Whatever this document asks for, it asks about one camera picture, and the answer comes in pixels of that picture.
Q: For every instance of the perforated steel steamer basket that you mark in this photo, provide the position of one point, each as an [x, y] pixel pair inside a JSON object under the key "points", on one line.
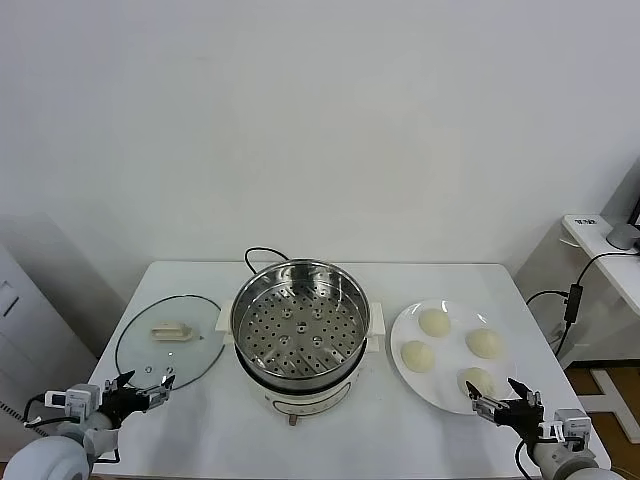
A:
{"points": [[300, 325]]}

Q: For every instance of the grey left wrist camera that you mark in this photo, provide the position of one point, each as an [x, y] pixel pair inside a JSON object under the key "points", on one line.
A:
{"points": [[81, 398]]}

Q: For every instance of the white power plug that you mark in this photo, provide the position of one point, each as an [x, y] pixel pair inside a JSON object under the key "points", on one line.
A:
{"points": [[556, 332]]}

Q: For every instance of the small printed desk label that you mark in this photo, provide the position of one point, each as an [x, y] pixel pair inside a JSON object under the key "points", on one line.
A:
{"points": [[586, 221]]}

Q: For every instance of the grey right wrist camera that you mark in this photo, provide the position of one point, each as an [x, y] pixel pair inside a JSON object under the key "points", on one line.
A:
{"points": [[570, 425]]}

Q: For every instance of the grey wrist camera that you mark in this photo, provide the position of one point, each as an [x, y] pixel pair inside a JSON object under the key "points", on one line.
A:
{"points": [[570, 425], [81, 398]]}

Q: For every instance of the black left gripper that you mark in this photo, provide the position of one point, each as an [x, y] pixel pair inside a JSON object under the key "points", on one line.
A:
{"points": [[125, 404]]}

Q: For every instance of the white side desk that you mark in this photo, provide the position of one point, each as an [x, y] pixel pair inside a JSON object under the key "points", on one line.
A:
{"points": [[595, 242]]}

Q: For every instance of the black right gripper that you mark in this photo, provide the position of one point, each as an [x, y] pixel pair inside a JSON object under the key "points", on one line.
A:
{"points": [[522, 417]]}

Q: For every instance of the white cabinet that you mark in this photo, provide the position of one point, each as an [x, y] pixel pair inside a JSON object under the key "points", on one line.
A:
{"points": [[35, 325]]}

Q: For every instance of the round white plate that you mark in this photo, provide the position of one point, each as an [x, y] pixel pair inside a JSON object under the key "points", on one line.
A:
{"points": [[450, 380]]}

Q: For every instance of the white steamed baozi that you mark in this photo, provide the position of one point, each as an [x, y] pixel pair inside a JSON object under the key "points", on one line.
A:
{"points": [[434, 322], [479, 379], [484, 343], [418, 356]]}

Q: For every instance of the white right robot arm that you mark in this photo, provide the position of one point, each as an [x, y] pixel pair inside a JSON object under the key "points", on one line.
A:
{"points": [[565, 460]]}

